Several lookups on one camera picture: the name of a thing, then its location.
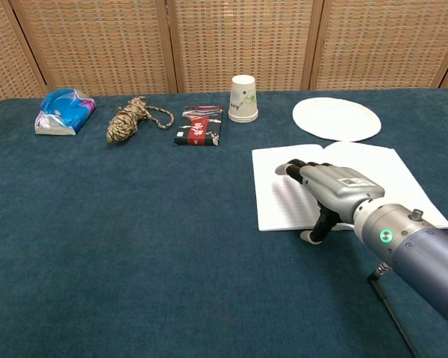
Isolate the white paper plate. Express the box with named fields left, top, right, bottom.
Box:
left=292, top=97, right=382, bottom=143

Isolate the white paper cup floral print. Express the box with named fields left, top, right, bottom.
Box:
left=228, top=74, right=259, bottom=123

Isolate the woven bamboo folding screen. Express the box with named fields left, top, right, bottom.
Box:
left=0, top=0, right=448, bottom=109

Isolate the dark teal table cloth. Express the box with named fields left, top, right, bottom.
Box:
left=0, top=87, right=448, bottom=358

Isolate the blue plastic tissue pack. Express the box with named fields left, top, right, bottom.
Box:
left=34, top=87, right=98, bottom=136

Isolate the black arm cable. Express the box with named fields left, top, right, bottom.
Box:
left=367, top=262, right=421, bottom=358

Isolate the braided tan rope bundle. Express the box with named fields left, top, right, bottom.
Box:
left=106, top=96, right=175, bottom=144

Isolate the white notebook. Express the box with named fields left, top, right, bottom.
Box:
left=251, top=141, right=448, bottom=233

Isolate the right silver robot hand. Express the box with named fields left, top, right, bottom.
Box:
left=275, top=159, right=386, bottom=245

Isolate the black red printed box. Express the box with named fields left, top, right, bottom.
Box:
left=172, top=104, right=225, bottom=148

